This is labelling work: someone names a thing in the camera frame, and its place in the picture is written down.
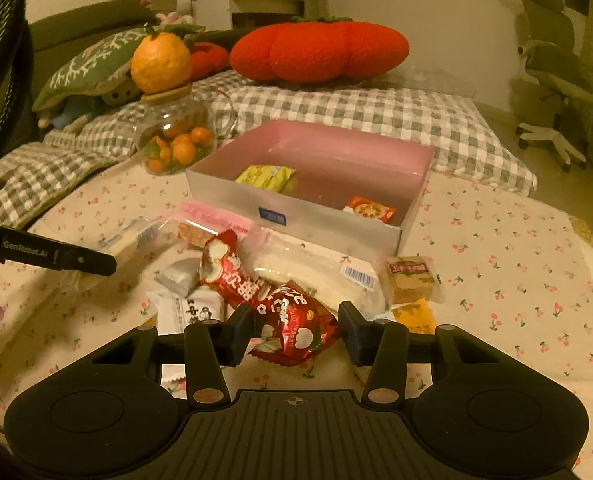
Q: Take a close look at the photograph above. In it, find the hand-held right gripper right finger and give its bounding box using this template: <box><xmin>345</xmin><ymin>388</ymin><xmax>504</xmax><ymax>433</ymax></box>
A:
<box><xmin>339</xmin><ymin>301</ymin><xmax>502</xmax><ymax>406</ymax></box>

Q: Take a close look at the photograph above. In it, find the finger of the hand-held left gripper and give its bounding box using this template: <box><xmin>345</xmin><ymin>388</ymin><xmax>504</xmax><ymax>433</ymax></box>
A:
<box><xmin>56</xmin><ymin>249</ymin><xmax>118</xmax><ymax>277</ymax></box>

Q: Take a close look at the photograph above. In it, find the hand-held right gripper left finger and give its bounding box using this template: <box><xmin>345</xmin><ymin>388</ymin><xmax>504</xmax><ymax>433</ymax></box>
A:
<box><xmin>94</xmin><ymin>302</ymin><xmax>255</xmax><ymax>408</ymax></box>

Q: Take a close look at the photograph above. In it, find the clear packet with white bar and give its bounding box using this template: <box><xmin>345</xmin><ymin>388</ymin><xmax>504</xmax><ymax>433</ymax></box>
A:
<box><xmin>96</xmin><ymin>217</ymin><xmax>178</xmax><ymax>281</ymax></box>

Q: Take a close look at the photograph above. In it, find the red heart-print snack packet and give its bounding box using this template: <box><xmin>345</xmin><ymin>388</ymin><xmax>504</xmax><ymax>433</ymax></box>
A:
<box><xmin>246</xmin><ymin>280</ymin><xmax>341</xmax><ymax>368</ymax></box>
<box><xmin>199</xmin><ymin>230</ymin><xmax>272</xmax><ymax>309</ymax></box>

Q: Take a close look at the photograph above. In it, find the white printed snack packet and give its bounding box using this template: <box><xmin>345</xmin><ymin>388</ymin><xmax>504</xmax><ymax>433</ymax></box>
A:
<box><xmin>146</xmin><ymin>290</ymin><xmax>226</xmax><ymax>336</ymax></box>

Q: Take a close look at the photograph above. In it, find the clear bread packet with barcode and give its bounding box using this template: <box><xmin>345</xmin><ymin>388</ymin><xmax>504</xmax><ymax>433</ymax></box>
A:
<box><xmin>239</xmin><ymin>230</ymin><xmax>383</xmax><ymax>319</ymax></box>

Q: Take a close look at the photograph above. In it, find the pink cardboard box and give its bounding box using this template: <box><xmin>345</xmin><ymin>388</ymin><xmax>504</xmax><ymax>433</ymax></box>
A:
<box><xmin>185</xmin><ymin>120</ymin><xmax>436</xmax><ymax>257</ymax></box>

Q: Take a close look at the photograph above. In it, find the yellow snack packet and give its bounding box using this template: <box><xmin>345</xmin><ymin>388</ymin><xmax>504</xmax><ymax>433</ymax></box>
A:
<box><xmin>389</xmin><ymin>299</ymin><xmax>437</xmax><ymax>335</ymax></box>

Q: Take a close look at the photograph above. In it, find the brown square cake packet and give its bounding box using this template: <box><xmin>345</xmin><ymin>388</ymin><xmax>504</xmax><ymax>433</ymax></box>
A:
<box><xmin>379</xmin><ymin>255</ymin><xmax>445</xmax><ymax>305</ymax></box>

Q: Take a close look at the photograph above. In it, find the small grey snack packet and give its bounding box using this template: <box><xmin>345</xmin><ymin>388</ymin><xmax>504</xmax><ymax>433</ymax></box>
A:
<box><xmin>155</xmin><ymin>256</ymin><xmax>202</xmax><ymax>297</ymax></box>

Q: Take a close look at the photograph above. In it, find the pink wafer packet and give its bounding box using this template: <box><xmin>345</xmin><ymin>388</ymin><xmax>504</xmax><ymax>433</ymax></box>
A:
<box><xmin>174</xmin><ymin>200</ymin><xmax>255</xmax><ymax>251</ymax></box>

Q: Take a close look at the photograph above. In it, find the red-orange snack packet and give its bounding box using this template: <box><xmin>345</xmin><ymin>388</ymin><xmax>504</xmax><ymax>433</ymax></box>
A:
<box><xmin>343</xmin><ymin>196</ymin><xmax>398</xmax><ymax>224</ymax></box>

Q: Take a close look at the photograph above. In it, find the yellow-green snack packet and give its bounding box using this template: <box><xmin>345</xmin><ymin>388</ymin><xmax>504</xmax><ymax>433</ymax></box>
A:
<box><xmin>235</xmin><ymin>165</ymin><xmax>297</xmax><ymax>195</ymax></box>

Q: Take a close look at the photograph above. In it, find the cherry print bed sheet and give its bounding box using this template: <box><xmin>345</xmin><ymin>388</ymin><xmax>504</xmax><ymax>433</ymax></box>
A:
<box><xmin>0</xmin><ymin>160</ymin><xmax>593</xmax><ymax>480</ymax></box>

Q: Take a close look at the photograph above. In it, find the green patterned pillow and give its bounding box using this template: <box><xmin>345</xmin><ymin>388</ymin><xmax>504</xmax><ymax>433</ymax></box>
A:
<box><xmin>32</xmin><ymin>27</ymin><xmax>152</xmax><ymax>112</ymax></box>

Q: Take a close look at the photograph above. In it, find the green sofa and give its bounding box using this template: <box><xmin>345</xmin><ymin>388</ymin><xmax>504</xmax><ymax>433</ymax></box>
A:
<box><xmin>0</xmin><ymin>0</ymin><xmax>158</xmax><ymax>146</ymax></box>

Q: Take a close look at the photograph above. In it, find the glass jar with tangerine lid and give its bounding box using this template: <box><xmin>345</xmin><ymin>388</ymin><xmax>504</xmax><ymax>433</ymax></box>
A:
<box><xmin>130</xmin><ymin>24</ymin><xmax>217</xmax><ymax>177</ymax></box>

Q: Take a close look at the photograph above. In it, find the grey checked blanket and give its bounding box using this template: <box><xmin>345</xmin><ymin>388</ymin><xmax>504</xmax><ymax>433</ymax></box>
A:
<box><xmin>0</xmin><ymin>70</ymin><xmax>538</xmax><ymax>231</ymax></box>

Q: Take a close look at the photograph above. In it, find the small red pumpkin cushion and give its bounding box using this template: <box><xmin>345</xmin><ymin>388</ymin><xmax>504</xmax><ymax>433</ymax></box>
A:
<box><xmin>189</xmin><ymin>42</ymin><xmax>230</xmax><ymax>82</ymax></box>

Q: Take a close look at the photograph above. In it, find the yellow rug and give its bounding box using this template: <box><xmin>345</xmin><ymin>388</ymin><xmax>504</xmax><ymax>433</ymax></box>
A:
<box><xmin>569</xmin><ymin>215</ymin><xmax>593</xmax><ymax>249</ymax></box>

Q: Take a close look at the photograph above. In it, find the pink plush toy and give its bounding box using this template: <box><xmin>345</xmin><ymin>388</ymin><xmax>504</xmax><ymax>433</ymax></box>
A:
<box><xmin>155</xmin><ymin>10</ymin><xmax>197</xmax><ymax>29</ymax></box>

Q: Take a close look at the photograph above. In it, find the large red pumpkin cushion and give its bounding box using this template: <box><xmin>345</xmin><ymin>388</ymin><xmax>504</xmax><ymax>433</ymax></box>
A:
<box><xmin>229</xmin><ymin>16</ymin><xmax>411</xmax><ymax>86</ymax></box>

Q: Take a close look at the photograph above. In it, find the office chair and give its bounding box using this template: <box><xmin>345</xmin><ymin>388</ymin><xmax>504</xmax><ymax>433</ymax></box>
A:
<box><xmin>516</xmin><ymin>0</ymin><xmax>593</xmax><ymax>170</ymax></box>

